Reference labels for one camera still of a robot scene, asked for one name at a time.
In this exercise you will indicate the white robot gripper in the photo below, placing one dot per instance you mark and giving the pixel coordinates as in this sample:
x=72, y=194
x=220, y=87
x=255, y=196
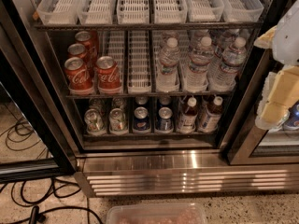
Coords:
x=289, y=39

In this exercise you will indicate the coke can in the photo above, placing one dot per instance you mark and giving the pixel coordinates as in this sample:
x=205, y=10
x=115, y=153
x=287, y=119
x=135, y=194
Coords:
x=80, y=82
x=78, y=50
x=89, y=40
x=108, y=75

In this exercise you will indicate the stainless steel fridge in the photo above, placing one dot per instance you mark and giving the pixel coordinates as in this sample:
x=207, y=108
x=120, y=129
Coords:
x=152, y=163

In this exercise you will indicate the right pepsi can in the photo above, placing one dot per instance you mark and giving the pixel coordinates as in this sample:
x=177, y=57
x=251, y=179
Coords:
x=164, y=122

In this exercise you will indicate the pepsi can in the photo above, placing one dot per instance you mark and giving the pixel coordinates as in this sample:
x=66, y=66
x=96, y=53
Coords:
x=141, y=122
x=164, y=122

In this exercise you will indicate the empty white tray middle shelf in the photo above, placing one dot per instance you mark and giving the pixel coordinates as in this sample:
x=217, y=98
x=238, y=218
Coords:
x=139, y=74

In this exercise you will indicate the left pepsi can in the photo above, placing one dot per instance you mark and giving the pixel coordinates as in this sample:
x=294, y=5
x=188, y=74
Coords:
x=141, y=122

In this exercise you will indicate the top shelf white tray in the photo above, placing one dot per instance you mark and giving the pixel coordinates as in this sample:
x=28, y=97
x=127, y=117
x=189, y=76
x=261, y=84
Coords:
x=133, y=11

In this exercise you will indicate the green soda can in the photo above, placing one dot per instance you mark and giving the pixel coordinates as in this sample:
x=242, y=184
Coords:
x=94, y=122
x=117, y=122

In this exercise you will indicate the left green soda can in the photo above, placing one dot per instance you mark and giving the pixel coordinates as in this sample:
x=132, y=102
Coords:
x=94, y=122

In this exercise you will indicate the glass fridge door left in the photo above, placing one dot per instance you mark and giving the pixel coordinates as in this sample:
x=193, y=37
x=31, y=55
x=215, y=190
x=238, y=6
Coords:
x=32, y=145

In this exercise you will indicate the right front water bottle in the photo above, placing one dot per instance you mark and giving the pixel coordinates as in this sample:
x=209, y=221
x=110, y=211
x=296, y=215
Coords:
x=224, y=72

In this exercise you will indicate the water bottle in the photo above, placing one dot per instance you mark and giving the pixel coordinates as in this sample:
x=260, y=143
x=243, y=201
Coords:
x=168, y=61
x=224, y=72
x=199, y=59

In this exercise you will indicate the middle front water bottle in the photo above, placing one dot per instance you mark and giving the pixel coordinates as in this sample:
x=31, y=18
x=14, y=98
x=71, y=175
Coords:
x=199, y=59

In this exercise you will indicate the right brown tea bottle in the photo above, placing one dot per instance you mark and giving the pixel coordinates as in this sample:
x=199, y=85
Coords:
x=211, y=115

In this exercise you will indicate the brown tea bottle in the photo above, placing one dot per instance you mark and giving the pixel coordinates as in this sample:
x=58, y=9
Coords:
x=211, y=115
x=187, y=116

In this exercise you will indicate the left brown tea bottle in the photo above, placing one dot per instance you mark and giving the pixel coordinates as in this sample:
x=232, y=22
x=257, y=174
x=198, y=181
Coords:
x=187, y=116

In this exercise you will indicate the left front water bottle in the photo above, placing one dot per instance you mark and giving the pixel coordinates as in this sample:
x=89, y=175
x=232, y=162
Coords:
x=168, y=61

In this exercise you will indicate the clear plastic container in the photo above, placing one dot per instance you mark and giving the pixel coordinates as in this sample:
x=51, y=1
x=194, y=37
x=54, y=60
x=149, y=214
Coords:
x=157, y=213

